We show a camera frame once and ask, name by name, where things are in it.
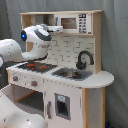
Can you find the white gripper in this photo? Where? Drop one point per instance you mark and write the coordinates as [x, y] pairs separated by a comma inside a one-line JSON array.
[[55, 28]]

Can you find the toy microwave door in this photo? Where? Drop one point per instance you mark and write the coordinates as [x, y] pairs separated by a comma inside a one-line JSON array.
[[69, 22]]

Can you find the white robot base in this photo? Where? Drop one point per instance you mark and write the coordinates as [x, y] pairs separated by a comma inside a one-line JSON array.
[[13, 117]]

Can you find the wooden toy kitchen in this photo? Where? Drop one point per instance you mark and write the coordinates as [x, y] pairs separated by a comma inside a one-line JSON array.
[[87, 97]]

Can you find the grey range hood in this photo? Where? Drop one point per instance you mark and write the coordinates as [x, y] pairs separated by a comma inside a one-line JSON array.
[[29, 20]]

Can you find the black toy stovetop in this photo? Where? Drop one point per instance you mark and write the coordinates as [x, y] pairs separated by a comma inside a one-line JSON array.
[[38, 67]]

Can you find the black toy faucet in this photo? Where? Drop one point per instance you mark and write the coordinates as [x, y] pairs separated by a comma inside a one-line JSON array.
[[81, 64]]

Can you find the grey toy sink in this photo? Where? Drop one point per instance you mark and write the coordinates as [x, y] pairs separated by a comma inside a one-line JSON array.
[[72, 74]]

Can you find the right oven knob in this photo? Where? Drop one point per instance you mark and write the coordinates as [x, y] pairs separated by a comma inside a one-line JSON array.
[[34, 84]]

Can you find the oven knob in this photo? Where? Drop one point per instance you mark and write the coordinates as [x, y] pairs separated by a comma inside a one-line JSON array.
[[15, 78], [34, 84]]

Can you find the left oven knob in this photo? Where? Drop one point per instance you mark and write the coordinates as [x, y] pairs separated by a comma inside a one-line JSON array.
[[15, 78]]

